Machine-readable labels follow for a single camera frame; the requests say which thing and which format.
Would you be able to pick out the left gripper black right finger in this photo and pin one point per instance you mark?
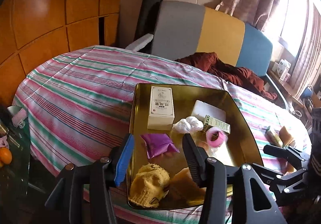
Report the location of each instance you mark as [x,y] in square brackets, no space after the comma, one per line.
[207,172]

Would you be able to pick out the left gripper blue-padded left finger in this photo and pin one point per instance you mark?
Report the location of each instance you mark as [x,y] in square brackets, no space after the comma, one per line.
[121,156]

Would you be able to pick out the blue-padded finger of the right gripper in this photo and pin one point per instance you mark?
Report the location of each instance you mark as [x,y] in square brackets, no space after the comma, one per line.
[278,152]

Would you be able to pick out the small green cracker packet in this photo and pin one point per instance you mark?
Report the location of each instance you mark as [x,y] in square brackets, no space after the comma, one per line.
[276,140]

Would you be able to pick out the yellow sponge piece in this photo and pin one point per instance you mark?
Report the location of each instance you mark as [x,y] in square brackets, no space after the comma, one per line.
[286,137]
[183,192]

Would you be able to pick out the yellow knitted cloth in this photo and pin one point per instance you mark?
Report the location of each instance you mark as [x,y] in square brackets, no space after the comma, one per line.
[149,186]

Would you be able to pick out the pink tape roll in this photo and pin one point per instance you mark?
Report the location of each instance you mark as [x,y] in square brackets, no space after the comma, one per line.
[215,137]

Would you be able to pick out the purple snack packet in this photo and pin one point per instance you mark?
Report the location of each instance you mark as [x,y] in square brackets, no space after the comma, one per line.
[157,144]

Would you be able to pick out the green medicine box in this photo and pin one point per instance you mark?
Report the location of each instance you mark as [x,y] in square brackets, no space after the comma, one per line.
[210,122]

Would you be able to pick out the white plastic bag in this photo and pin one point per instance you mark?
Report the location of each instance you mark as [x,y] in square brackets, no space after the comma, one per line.
[188,125]

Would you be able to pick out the white tea carton box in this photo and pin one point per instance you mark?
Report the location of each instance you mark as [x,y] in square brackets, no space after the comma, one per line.
[161,113]

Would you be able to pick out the white soap bar block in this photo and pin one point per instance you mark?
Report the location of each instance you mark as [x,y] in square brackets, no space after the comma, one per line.
[201,109]

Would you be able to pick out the gold metal tray box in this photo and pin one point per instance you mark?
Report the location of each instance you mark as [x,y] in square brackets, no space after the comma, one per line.
[239,149]

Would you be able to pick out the wooden chair with clutter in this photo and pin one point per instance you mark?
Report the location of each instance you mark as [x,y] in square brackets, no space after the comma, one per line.
[310,100]

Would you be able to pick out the wooden side desk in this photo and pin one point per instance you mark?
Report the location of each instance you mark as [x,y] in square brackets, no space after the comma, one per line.
[285,88]

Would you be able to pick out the striped pink green tablecloth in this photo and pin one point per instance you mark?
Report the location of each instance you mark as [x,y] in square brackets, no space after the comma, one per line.
[79,103]

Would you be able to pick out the white boxes on desk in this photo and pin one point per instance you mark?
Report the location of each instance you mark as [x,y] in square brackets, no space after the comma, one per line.
[281,68]

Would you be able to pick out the rust red jacket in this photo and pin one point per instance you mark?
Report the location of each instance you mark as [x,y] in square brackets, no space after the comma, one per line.
[240,76]

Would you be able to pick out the orange fruit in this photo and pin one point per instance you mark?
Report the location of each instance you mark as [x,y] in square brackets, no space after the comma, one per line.
[5,156]

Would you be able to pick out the grey yellow blue armchair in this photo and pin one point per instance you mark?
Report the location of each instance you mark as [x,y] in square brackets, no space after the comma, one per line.
[183,29]

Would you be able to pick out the pink curtain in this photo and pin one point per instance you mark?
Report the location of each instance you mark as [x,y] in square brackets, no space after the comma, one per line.
[258,13]

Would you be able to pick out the wooden wardrobe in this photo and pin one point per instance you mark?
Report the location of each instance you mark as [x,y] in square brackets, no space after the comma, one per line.
[34,31]

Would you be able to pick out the black rolled mat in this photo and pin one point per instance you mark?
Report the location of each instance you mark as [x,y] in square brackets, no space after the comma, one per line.
[147,18]

